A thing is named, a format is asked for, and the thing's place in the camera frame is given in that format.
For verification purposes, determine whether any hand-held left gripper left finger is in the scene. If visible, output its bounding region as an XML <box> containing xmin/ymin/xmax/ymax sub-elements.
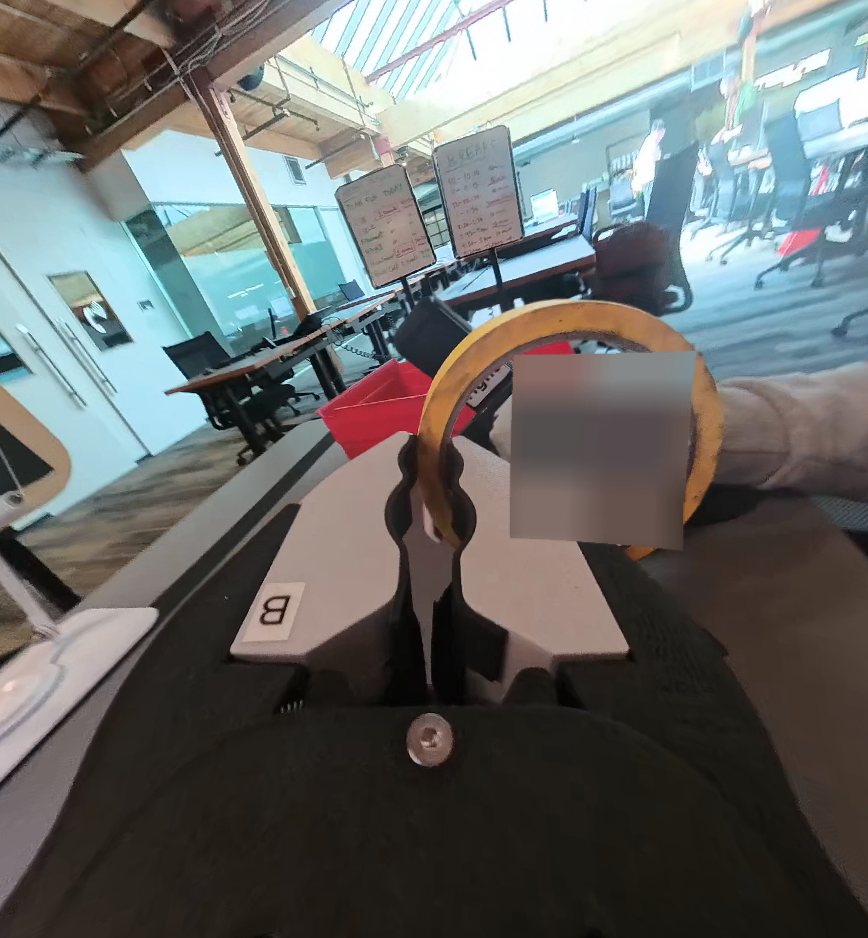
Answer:
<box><xmin>230</xmin><ymin>432</ymin><xmax>414</xmax><ymax>665</ymax></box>

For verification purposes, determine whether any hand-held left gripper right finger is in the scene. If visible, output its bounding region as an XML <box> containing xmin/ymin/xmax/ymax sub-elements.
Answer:
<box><xmin>452</xmin><ymin>438</ymin><xmax>631</xmax><ymax>665</ymax></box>

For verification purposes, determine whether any yellow tape roll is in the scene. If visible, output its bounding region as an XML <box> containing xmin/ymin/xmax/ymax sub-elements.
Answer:
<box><xmin>417</xmin><ymin>299</ymin><xmax>725</xmax><ymax>561</ymax></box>

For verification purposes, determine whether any red plastic bin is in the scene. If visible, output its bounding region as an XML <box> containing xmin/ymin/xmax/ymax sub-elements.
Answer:
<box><xmin>317</xmin><ymin>341</ymin><xmax>577</xmax><ymax>460</ymax></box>

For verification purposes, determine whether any person's right forearm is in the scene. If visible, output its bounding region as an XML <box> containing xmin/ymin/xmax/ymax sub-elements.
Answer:
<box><xmin>712</xmin><ymin>359</ymin><xmax>868</xmax><ymax>510</ymax></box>

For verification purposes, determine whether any grey board on stand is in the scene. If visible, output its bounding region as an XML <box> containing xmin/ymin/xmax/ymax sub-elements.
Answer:
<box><xmin>431</xmin><ymin>125</ymin><xmax>525</xmax><ymax>312</ymax></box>
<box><xmin>334</xmin><ymin>163</ymin><xmax>437</xmax><ymax>290</ymax></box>

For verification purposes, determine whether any wooden pillar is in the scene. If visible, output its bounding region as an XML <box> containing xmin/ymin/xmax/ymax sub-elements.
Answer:
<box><xmin>185</xmin><ymin>69</ymin><xmax>319</xmax><ymax>316</ymax></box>

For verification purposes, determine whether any black office chair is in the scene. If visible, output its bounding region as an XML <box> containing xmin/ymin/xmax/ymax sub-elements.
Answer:
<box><xmin>163</xmin><ymin>331</ymin><xmax>318</xmax><ymax>433</ymax></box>
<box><xmin>755</xmin><ymin>103</ymin><xmax>868</xmax><ymax>290</ymax></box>

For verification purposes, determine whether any dark office chair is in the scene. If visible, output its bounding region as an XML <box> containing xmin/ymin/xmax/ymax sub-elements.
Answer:
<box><xmin>591</xmin><ymin>139</ymin><xmax>700</xmax><ymax>318</ymax></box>

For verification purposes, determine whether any window with phone logo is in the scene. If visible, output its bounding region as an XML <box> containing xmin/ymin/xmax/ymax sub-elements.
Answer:
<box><xmin>47</xmin><ymin>271</ymin><xmax>134</xmax><ymax>353</ymax></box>

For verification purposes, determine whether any black board with wooden rim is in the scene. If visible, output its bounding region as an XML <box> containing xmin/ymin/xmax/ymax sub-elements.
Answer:
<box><xmin>0</xmin><ymin>355</ymin><xmax>72</xmax><ymax>543</ymax></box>

